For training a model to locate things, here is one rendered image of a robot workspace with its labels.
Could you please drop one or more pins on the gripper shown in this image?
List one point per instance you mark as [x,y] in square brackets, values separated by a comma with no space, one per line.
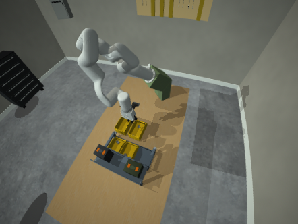
[129,116]

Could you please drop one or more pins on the dark green case with orange latches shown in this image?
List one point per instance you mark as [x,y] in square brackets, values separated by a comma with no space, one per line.
[133,168]

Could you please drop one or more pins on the yellow bin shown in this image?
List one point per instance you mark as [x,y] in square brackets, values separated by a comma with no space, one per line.
[116,147]
[130,149]
[123,126]
[137,132]

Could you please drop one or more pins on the dark grey case with handle slot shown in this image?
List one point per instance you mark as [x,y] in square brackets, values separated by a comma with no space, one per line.
[104,153]

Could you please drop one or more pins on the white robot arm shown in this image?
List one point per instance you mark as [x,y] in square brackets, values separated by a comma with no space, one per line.
[88,40]

